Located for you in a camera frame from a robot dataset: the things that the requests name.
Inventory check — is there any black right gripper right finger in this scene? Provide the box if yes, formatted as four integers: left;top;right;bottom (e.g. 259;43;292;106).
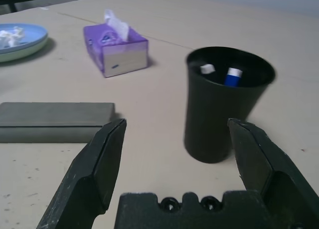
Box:
227;118;319;229

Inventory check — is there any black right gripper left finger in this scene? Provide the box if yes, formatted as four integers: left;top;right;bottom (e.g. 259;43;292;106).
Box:
36;118;128;229

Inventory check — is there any grey glasses case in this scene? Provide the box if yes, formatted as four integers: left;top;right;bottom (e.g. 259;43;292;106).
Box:
0;102;117;143

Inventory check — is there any white marker blue cap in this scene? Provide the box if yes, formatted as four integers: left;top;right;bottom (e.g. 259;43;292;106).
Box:
223;67;244;88

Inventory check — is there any white marker black cap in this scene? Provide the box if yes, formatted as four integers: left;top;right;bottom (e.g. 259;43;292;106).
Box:
199;63;216;75

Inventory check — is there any blue plastic plate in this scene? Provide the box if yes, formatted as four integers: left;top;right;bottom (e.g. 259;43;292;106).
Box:
0;23;49;55

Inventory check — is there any black plastic cup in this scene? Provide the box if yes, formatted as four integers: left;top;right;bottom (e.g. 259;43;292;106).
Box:
183;46;276;164

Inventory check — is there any purple tissue pack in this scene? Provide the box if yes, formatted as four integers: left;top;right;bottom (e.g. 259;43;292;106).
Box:
83;8;150;79

